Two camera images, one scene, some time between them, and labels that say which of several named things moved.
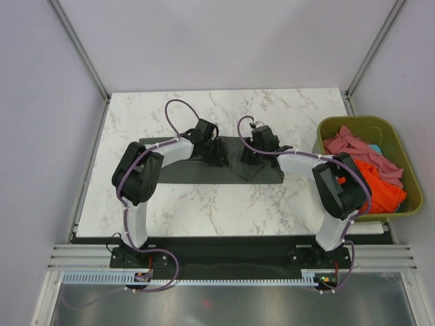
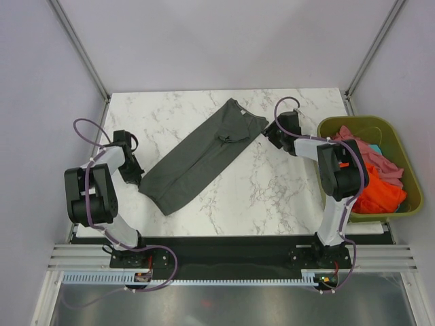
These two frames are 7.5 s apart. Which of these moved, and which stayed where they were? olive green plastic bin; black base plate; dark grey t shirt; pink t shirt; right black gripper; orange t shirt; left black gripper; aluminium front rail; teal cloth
Moved: dark grey t shirt; right black gripper; left black gripper
Stayed: olive green plastic bin; orange t shirt; teal cloth; black base plate; pink t shirt; aluminium front rail
